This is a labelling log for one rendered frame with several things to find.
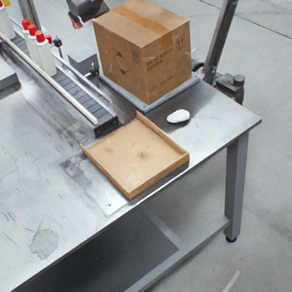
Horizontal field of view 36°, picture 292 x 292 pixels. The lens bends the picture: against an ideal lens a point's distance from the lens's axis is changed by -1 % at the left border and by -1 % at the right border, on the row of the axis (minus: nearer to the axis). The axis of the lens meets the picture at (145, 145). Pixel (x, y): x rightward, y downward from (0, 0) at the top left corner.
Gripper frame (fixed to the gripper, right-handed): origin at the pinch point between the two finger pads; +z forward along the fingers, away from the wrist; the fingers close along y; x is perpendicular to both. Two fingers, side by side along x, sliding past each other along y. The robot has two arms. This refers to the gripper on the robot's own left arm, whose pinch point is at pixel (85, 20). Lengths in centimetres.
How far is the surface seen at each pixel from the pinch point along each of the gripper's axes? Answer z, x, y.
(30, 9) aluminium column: 57, -36, -9
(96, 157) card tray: 8, 43, 25
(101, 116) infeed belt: 12.4, 31.0, 12.4
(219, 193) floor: 73, 97, -41
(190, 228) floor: 70, 101, -13
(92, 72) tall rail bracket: 14.7, 14.7, 3.3
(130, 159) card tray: 2, 51, 17
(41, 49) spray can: 24.4, -6.0, 11.3
